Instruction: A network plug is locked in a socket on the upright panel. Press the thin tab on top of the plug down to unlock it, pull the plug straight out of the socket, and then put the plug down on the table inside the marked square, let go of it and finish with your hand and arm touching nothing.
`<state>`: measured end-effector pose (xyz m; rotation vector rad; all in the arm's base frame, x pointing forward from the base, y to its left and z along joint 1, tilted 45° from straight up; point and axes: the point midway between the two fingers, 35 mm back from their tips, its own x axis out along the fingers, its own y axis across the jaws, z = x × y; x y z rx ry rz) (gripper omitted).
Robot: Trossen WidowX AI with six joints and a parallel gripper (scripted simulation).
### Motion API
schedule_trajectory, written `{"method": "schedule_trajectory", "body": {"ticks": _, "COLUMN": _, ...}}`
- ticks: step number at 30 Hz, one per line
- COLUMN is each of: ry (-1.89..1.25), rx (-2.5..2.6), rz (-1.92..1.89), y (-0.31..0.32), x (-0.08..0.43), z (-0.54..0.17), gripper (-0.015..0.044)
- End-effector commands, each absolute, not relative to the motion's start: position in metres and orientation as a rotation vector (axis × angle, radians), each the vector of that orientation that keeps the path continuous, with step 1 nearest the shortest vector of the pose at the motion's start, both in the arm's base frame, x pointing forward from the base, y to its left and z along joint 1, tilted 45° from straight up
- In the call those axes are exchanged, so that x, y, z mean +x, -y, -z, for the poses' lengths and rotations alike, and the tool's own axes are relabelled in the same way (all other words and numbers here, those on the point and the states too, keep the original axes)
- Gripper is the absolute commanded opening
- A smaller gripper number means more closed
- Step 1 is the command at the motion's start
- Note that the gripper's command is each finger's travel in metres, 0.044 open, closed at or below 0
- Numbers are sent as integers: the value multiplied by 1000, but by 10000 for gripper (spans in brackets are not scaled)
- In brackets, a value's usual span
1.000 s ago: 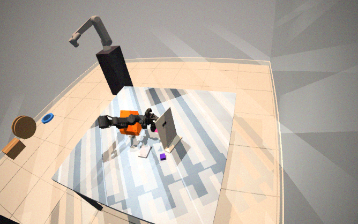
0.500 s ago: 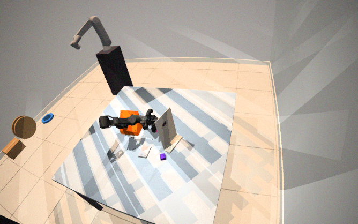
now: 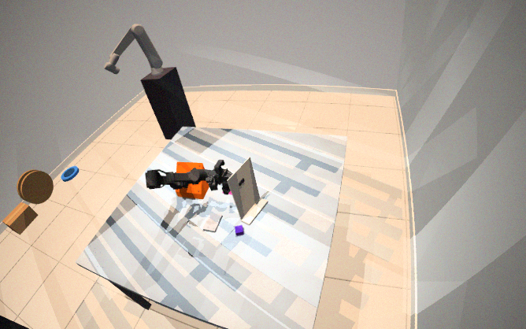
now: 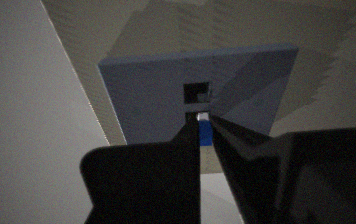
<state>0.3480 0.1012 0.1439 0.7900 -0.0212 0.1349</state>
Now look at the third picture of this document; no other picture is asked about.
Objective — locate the small purple cube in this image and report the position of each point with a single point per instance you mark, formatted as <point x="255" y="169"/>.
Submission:
<point x="239" y="230"/>

